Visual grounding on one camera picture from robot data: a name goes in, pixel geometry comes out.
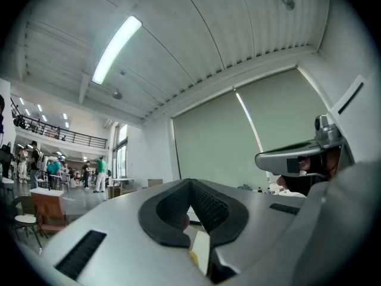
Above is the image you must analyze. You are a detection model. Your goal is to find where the person's right hand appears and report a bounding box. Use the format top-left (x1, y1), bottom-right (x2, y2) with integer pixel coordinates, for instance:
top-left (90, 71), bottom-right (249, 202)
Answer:
top-left (323, 146), bottom-right (342, 177)

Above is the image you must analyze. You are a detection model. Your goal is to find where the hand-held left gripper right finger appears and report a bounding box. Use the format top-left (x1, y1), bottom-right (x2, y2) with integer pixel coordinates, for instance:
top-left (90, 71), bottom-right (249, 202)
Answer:
top-left (189, 178), bottom-right (307, 285)

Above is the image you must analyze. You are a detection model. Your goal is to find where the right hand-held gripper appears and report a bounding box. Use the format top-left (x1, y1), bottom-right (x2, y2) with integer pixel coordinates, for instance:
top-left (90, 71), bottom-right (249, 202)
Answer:
top-left (255, 73), bottom-right (381, 179)

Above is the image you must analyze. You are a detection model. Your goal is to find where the black wall cable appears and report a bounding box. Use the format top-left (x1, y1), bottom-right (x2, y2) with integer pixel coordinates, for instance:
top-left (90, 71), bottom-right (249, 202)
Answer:
top-left (171, 117), bottom-right (182, 181)

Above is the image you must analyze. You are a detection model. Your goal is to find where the black balcony railing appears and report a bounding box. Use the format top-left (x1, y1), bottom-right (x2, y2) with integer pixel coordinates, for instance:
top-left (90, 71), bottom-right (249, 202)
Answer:
top-left (10, 97), bottom-right (108, 150)

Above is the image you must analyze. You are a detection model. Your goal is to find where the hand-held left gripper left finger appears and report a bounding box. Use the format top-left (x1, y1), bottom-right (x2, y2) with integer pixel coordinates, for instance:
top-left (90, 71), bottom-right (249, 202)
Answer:
top-left (38, 178), bottom-right (213, 286)

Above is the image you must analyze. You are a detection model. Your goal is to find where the brown cabinet white top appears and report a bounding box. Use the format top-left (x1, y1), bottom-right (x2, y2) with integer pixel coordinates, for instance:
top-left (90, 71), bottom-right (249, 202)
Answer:
top-left (29, 187), bottom-right (68, 235)

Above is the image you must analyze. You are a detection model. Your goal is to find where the black chair white seat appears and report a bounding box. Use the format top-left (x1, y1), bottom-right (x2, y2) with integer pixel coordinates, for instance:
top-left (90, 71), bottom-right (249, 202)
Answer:
top-left (10, 195), bottom-right (49, 251)

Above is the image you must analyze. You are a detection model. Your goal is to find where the long ceiling tube lamp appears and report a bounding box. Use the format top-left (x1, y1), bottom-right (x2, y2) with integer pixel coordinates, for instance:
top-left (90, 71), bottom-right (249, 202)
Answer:
top-left (91, 15), bottom-right (143, 85)

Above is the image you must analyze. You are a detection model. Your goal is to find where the grey roller blind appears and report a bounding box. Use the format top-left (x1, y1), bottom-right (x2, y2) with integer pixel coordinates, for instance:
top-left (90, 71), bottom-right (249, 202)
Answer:
top-left (236, 66), bottom-right (332, 162)
top-left (171, 88), bottom-right (267, 189)

